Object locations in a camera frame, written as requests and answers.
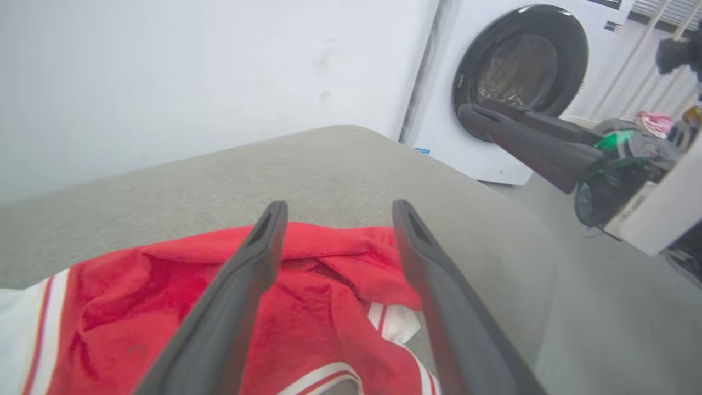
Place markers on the red white basketball jersey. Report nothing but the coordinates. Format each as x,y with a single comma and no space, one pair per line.
137,312

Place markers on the white washing machine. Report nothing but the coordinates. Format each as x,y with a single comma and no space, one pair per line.
439,99

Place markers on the dark hanging garment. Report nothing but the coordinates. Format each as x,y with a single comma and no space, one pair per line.
677,54

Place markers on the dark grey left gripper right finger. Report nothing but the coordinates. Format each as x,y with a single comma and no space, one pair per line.
466,340

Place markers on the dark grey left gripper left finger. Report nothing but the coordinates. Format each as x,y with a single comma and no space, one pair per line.
219,318

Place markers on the dark gripper green band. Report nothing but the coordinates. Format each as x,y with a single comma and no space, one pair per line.
620,181

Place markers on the white drying rack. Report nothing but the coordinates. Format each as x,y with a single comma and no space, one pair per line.
652,33

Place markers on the black round washing machine door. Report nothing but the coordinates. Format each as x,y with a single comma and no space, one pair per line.
559,38

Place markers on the pink cloth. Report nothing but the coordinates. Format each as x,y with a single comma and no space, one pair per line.
655,123

